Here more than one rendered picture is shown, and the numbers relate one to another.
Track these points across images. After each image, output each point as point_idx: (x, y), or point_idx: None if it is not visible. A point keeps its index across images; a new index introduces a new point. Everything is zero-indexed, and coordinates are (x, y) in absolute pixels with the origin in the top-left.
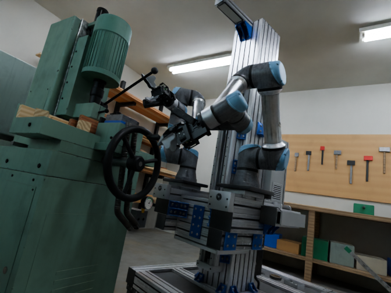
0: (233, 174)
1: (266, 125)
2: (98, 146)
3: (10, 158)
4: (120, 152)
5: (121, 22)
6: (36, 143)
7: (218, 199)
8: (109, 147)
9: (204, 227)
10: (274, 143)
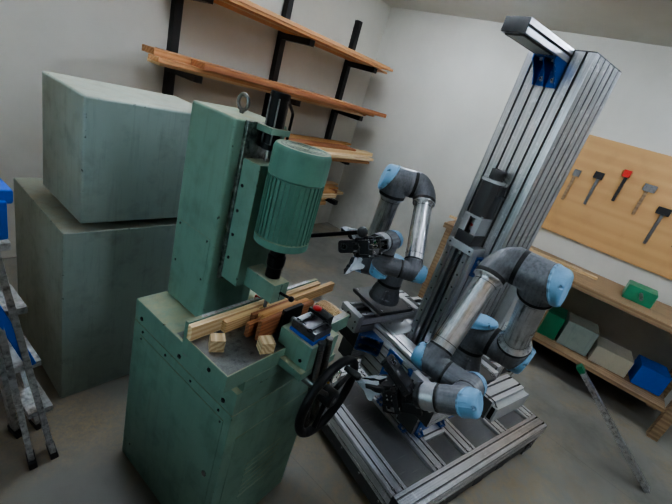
0: None
1: (513, 330)
2: (283, 366)
3: (183, 356)
4: (310, 373)
5: (317, 165)
6: None
7: None
8: (302, 412)
9: None
10: (515, 349)
